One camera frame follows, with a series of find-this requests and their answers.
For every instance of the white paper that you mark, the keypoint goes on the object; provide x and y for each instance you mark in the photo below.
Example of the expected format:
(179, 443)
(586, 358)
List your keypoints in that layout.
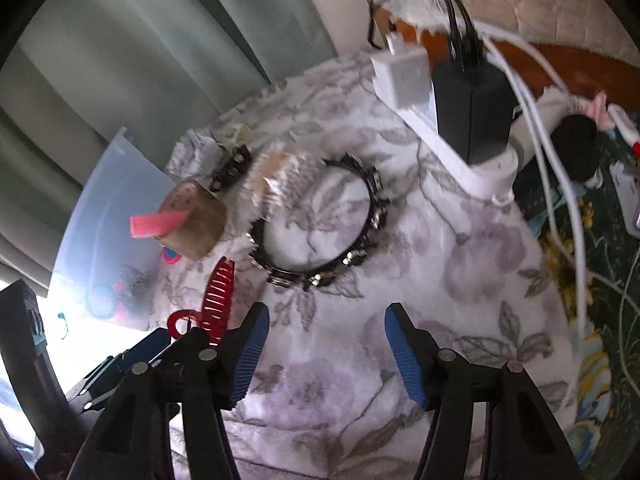
(192, 157)

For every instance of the pale green curtain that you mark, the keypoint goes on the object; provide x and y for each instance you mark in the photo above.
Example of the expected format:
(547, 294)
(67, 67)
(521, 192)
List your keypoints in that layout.
(150, 60)

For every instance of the black power adapter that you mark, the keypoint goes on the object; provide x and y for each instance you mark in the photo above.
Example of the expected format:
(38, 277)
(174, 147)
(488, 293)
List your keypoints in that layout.
(470, 110)

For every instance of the white socket box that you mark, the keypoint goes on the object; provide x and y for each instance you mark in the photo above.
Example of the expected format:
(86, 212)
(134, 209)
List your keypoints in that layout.
(627, 195)

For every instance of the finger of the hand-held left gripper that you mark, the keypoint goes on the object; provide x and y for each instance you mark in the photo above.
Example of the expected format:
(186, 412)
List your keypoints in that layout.
(147, 344)
(100, 385)

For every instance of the beige quilted mattress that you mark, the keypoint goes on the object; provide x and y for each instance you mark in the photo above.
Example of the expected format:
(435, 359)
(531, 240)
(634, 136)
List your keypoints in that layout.
(550, 0)

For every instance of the teal hair roller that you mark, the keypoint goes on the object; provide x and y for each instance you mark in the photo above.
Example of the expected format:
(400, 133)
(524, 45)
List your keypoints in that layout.
(102, 300)

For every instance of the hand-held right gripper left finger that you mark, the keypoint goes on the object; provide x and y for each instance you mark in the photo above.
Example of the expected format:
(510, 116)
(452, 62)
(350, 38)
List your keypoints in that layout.
(250, 350)

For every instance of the brown wooden bed frame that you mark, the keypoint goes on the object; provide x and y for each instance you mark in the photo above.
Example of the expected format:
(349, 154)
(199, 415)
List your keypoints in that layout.
(550, 62)

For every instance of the black round soft object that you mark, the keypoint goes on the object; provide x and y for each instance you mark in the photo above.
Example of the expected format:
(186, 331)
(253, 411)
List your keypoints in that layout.
(575, 145)

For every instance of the white charger plug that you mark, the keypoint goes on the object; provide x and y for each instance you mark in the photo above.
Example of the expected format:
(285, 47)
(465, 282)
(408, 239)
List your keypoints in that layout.
(405, 75)

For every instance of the white fluffy cloth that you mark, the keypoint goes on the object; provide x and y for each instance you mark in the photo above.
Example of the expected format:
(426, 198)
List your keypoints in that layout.
(420, 5)

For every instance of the clear plastic storage container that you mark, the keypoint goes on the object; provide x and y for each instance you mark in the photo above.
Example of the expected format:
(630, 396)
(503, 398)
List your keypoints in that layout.
(100, 210)

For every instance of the white power strip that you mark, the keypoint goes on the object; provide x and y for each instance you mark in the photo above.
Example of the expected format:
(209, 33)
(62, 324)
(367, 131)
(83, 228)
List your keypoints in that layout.
(480, 180)

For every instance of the dark green floral blanket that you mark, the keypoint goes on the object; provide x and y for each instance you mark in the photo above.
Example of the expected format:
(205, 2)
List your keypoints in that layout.
(610, 360)

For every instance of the cream plastic hook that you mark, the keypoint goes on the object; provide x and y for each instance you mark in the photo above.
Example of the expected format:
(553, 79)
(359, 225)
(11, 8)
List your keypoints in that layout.
(235, 135)

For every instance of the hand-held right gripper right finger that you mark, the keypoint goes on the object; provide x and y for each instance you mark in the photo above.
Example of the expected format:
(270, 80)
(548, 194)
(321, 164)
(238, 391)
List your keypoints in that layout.
(405, 355)

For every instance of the red and white pen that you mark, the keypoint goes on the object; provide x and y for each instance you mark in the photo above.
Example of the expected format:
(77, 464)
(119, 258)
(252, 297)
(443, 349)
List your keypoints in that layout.
(625, 130)

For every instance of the leopard print scrunchie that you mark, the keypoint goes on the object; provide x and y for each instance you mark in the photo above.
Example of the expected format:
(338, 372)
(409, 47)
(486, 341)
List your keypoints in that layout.
(132, 280)

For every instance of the brown packing tape roll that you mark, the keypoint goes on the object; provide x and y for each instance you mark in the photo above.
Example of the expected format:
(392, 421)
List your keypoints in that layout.
(200, 230)

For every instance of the red hair clip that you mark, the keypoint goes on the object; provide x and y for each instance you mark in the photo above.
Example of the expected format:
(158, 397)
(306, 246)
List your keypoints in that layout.
(217, 295)

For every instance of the pink cloth item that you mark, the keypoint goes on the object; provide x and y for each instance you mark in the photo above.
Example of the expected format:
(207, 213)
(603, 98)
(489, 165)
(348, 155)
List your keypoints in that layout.
(600, 110)

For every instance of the black studded headband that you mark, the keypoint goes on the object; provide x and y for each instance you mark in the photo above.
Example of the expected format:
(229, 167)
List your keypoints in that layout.
(290, 278)

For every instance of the dark hair clip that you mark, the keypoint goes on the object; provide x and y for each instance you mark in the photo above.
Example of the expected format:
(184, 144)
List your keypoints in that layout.
(230, 170)

